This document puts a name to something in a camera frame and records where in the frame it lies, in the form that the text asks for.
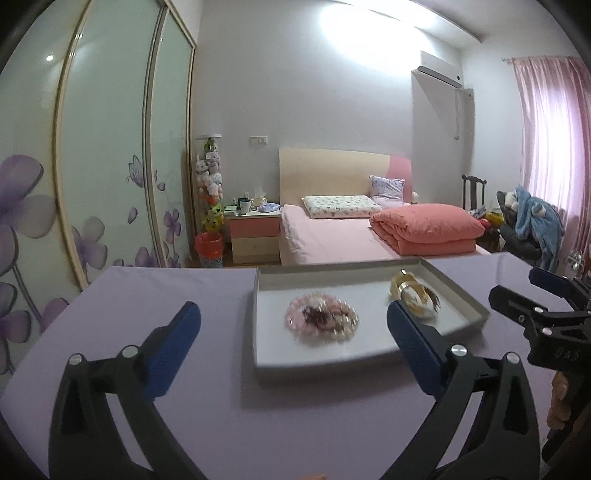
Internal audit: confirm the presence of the person's right hand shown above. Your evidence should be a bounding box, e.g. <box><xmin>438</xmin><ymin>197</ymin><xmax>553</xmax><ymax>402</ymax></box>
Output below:
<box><xmin>547</xmin><ymin>370</ymin><xmax>571</xmax><ymax>429</ymax></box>

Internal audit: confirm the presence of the purple floral pillow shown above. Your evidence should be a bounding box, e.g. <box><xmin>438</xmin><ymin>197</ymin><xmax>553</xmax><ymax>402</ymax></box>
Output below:
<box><xmin>368</xmin><ymin>175</ymin><xmax>404</xmax><ymax>206</ymax></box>

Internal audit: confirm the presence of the dark wooden chair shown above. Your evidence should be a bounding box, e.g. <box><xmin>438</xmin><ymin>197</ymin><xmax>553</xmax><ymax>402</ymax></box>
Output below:
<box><xmin>462</xmin><ymin>174</ymin><xmax>488</xmax><ymax>213</ymax></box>

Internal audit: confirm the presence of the yellow bangle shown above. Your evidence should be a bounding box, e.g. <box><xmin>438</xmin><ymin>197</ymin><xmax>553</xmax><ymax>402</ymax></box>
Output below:
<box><xmin>390</xmin><ymin>271</ymin><xmax>441</xmax><ymax>319</ymax></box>

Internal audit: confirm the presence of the pink curtain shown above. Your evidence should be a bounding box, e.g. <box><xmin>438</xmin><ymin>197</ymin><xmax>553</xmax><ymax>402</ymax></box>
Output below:
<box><xmin>503</xmin><ymin>55</ymin><xmax>591</xmax><ymax>259</ymax></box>

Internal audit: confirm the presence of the white pearl bracelet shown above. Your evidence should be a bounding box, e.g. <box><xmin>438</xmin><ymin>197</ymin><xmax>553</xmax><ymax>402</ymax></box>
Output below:
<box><xmin>295</xmin><ymin>300</ymin><xmax>360</xmax><ymax>344</ymax></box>

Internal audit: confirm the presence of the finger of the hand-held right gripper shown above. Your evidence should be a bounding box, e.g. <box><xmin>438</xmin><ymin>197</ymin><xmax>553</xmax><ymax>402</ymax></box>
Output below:
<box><xmin>488</xmin><ymin>285</ymin><xmax>591</xmax><ymax>340</ymax></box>
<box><xmin>529</xmin><ymin>267</ymin><xmax>591</xmax><ymax>308</ymax></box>

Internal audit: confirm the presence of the grey jewelry tray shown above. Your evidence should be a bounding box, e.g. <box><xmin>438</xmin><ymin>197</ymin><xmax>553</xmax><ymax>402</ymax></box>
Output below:
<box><xmin>252</xmin><ymin>257</ymin><xmax>491</xmax><ymax>370</ymax></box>

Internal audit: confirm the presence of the folded coral quilt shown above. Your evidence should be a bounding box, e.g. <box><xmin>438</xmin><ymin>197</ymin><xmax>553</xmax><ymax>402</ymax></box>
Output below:
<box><xmin>369</xmin><ymin>204</ymin><xmax>485</xmax><ymax>257</ymax></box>

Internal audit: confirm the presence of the white patterned pillow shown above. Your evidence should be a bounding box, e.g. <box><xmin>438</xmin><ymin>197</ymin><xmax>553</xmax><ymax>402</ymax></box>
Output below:
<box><xmin>301</xmin><ymin>195</ymin><xmax>377</xmax><ymax>220</ymax></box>

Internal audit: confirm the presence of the pink and beige nightstand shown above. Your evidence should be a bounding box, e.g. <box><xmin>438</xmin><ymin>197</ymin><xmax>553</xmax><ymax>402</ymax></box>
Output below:
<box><xmin>224</xmin><ymin>203</ymin><xmax>282</xmax><ymax>266</ymax></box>

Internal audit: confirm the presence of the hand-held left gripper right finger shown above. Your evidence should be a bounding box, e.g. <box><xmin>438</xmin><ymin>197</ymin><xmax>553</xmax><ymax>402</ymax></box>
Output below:
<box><xmin>383</xmin><ymin>300</ymin><xmax>541</xmax><ymax>480</ymax></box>

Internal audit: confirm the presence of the silver bangle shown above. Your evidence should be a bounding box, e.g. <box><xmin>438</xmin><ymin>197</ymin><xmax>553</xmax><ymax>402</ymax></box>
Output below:
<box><xmin>397</xmin><ymin>284</ymin><xmax>439</xmax><ymax>318</ymax></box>

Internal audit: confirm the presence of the tower of plush toys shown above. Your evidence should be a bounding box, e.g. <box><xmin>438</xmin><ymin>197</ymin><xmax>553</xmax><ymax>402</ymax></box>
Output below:
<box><xmin>194</xmin><ymin>134</ymin><xmax>227</xmax><ymax>234</ymax></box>

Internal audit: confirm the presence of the dark red bead bracelet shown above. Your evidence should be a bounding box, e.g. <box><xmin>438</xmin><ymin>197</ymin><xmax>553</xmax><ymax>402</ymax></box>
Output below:
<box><xmin>302</xmin><ymin>307</ymin><xmax>342</xmax><ymax>328</ymax></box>

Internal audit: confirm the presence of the white air conditioner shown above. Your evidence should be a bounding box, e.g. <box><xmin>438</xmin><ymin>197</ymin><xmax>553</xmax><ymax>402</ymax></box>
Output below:
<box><xmin>416</xmin><ymin>51</ymin><xmax>465</xmax><ymax>88</ymax></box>

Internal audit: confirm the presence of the wardrobe with purple flowers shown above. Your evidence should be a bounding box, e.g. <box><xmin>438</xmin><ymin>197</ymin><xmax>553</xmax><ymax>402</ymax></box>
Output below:
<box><xmin>0</xmin><ymin>0</ymin><xmax>197</xmax><ymax>374</ymax></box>

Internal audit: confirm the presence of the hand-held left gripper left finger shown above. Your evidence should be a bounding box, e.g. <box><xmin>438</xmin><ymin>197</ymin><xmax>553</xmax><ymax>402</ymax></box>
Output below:
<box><xmin>48</xmin><ymin>301</ymin><xmax>218</xmax><ymax>480</ymax></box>

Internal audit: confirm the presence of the bed with beige headboard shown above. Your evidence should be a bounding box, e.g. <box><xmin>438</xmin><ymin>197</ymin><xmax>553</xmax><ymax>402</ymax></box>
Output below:
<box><xmin>278</xmin><ymin>148</ymin><xmax>490</xmax><ymax>268</ymax></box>

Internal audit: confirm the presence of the red trash bin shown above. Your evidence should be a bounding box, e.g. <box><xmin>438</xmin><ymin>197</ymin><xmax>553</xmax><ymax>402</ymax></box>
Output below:
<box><xmin>194</xmin><ymin>232</ymin><xmax>225</xmax><ymax>268</ymax></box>

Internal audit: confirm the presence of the chair with blue clothes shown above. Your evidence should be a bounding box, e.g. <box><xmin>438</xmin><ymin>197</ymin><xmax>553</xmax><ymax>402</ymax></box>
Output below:
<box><xmin>496</xmin><ymin>186</ymin><xmax>565</xmax><ymax>273</ymax></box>

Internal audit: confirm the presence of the pink bead bracelet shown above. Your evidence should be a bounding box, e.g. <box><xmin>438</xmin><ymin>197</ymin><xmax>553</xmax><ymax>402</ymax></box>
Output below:
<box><xmin>285</xmin><ymin>293</ymin><xmax>360</xmax><ymax>344</ymax></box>

